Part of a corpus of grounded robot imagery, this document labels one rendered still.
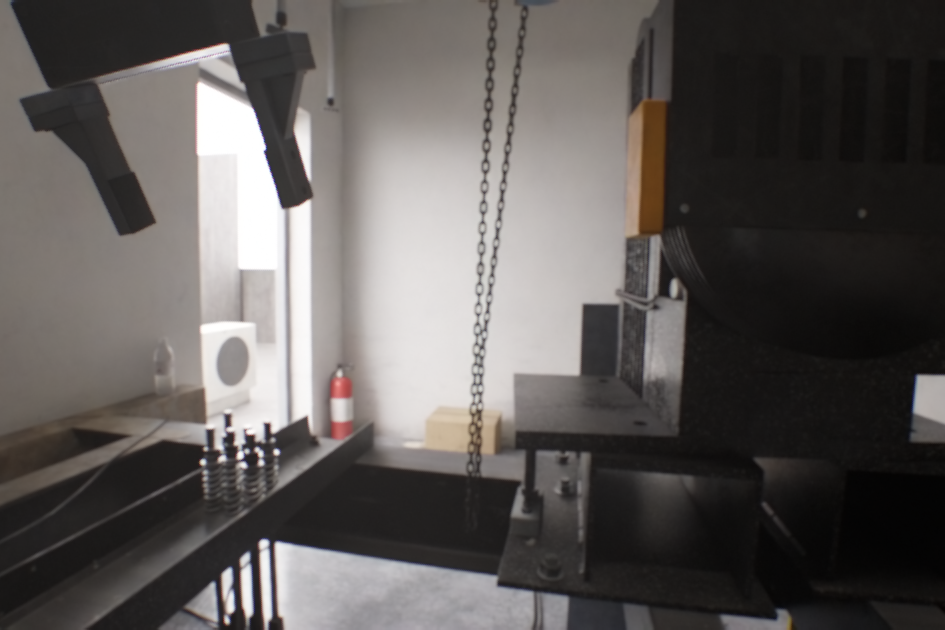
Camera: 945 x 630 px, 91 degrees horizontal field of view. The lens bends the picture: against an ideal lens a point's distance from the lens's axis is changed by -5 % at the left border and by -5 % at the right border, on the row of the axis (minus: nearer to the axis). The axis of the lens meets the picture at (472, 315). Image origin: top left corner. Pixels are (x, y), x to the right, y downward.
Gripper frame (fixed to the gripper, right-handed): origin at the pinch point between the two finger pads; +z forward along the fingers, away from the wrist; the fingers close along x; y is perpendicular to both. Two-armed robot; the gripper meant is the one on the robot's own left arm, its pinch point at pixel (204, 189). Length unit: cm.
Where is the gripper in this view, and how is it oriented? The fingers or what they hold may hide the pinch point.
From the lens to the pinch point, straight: 39.9
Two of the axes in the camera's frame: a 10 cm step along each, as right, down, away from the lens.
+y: 1.0, -4.7, 8.8
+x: -9.8, 1.0, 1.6
